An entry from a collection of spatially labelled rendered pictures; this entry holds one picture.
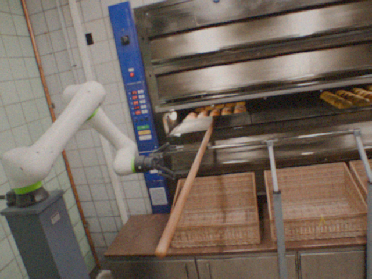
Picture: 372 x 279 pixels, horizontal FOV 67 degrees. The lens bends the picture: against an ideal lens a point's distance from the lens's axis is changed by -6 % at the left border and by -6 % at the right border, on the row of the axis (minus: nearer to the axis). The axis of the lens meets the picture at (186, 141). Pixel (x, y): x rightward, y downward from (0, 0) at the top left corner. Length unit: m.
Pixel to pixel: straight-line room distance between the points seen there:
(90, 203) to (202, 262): 1.16
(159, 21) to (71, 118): 1.07
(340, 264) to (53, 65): 2.36
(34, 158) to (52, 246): 0.43
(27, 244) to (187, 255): 0.90
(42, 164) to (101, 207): 1.42
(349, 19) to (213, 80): 0.93
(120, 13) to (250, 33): 0.88
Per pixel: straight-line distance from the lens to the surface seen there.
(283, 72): 2.03
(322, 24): 2.08
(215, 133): 2.10
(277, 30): 2.03
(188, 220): 2.19
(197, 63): 2.05
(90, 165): 2.48
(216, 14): 2.06
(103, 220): 2.67
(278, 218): 1.66
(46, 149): 1.26
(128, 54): 2.14
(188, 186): 1.18
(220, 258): 1.89
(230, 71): 2.04
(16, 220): 1.49
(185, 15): 2.09
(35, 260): 1.56
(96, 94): 1.36
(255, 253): 1.84
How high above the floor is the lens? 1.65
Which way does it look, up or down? 14 degrees down
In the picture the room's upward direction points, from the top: 10 degrees counter-clockwise
